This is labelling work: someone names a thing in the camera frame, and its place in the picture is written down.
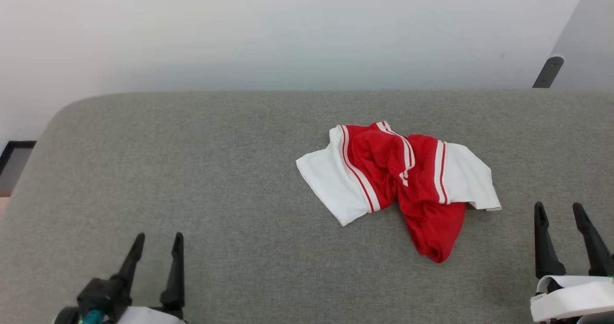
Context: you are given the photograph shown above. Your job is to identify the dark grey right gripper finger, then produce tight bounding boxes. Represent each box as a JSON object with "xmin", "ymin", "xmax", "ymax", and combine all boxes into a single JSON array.
[
  {"xmin": 535, "ymin": 202, "xmax": 567, "ymax": 279},
  {"xmin": 573, "ymin": 203, "xmax": 614, "ymax": 277}
]

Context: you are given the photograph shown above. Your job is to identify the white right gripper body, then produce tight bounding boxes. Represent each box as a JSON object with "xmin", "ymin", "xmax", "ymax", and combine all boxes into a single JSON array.
[{"xmin": 530, "ymin": 275, "xmax": 614, "ymax": 324}]

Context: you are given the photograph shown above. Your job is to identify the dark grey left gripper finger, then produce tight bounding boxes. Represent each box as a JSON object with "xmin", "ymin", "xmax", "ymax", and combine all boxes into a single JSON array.
[
  {"xmin": 111, "ymin": 232, "xmax": 146, "ymax": 296},
  {"xmin": 160, "ymin": 232, "xmax": 186, "ymax": 310}
]

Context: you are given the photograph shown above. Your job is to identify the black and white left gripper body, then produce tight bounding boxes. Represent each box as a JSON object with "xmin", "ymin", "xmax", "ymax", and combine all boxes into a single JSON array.
[{"xmin": 53, "ymin": 278, "xmax": 188, "ymax": 324}]

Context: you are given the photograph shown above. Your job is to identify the red and white garment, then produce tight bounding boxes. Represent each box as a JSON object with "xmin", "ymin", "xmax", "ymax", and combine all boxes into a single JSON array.
[{"xmin": 295, "ymin": 120, "xmax": 502, "ymax": 264}]

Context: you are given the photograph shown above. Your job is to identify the grey fabric sofa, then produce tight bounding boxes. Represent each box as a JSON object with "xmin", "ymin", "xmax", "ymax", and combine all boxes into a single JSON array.
[{"xmin": 0, "ymin": 90, "xmax": 614, "ymax": 324}]

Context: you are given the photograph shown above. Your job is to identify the dark framed panel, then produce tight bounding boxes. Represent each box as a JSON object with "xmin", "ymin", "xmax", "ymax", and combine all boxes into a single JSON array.
[{"xmin": 0, "ymin": 141, "xmax": 37, "ymax": 197}]

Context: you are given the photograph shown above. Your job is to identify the grey metal post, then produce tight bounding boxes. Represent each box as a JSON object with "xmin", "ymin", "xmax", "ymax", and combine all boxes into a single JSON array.
[{"xmin": 532, "ymin": 55, "xmax": 565, "ymax": 89}]

